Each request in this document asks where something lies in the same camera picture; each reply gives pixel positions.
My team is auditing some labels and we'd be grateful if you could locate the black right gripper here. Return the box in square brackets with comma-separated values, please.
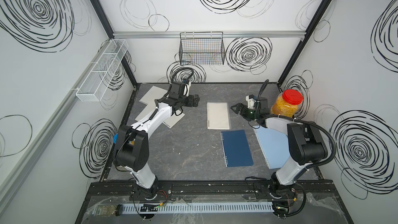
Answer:
[230, 104, 259, 121]

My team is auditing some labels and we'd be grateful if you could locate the frosted cover white notebook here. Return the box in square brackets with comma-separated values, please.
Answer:
[207, 102, 231, 130]

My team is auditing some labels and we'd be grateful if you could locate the torn lined paper page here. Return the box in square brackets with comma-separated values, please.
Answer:
[139, 86, 167, 105]

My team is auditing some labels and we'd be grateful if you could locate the dark blue spiral notebook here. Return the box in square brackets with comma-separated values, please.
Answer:
[221, 130, 254, 168]

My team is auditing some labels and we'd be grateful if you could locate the light blue spiral notebook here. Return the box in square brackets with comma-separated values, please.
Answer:
[254, 125, 290, 170]

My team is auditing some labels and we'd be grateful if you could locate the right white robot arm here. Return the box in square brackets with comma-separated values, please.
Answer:
[230, 95, 336, 193]

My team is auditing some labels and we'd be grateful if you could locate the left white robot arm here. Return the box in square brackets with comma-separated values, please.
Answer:
[113, 79, 200, 198]

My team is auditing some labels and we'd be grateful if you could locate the cornflakes jar with red lid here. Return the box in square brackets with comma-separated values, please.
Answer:
[270, 89, 303, 117]

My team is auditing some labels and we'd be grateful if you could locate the blue lid snack cup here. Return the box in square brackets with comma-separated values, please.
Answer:
[113, 133, 118, 144]

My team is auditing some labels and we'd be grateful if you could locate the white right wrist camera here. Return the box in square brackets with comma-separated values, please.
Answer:
[246, 94, 257, 110]

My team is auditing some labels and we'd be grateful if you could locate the black wire basket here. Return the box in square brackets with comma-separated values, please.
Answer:
[178, 37, 226, 65]

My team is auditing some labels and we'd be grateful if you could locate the aluminium wall rail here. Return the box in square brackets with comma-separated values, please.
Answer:
[113, 31, 306, 39]

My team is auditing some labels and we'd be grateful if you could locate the white slotted cable duct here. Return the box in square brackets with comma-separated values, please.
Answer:
[121, 202, 274, 214]

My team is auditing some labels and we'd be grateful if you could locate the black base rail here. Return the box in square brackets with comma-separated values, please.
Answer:
[88, 179, 338, 200]

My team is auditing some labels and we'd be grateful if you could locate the white mesh wall shelf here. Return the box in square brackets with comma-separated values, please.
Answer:
[76, 39, 128, 102]

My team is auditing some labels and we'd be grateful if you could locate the black corner frame post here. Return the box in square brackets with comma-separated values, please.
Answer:
[277, 0, 332, 86]

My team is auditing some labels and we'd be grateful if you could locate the left black frame post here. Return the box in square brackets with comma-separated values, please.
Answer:
[89, 0, 138, 88]

